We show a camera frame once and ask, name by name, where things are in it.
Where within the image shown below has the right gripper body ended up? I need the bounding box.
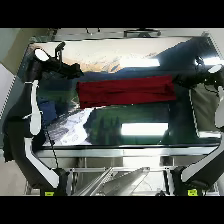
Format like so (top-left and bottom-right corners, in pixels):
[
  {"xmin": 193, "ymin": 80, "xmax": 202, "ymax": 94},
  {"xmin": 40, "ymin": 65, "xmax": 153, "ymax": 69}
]
[{"xmin": 173, "ymin": 74, "xmax": 192, "ymax": 89}]

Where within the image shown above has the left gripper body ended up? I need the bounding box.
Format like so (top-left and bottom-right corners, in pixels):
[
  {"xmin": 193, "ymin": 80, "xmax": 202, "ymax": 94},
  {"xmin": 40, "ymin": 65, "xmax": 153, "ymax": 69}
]
[{"xmin": 65, "ymin": 63, "xmax": 85, "ymax": 80}]

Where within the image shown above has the red T-shirt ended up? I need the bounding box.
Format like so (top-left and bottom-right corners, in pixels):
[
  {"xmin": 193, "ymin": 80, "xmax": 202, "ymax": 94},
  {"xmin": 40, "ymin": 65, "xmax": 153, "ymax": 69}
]
[{"xmin": 75, "ymin": 74, "xmax": 177, "ymax": 109}]

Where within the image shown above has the black cable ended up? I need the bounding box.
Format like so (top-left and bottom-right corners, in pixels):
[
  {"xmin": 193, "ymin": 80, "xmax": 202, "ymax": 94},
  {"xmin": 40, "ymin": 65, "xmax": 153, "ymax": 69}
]
[{"xmin": 42, "ymin": 124, "xmax": 61, "ymax": 169}]

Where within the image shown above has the silver frame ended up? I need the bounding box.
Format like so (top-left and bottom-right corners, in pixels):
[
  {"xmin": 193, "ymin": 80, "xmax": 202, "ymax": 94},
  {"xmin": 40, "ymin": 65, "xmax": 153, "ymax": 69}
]
[{"xmin": 24, "ymin": 145, "xmax": 223, "ymax": 197}]

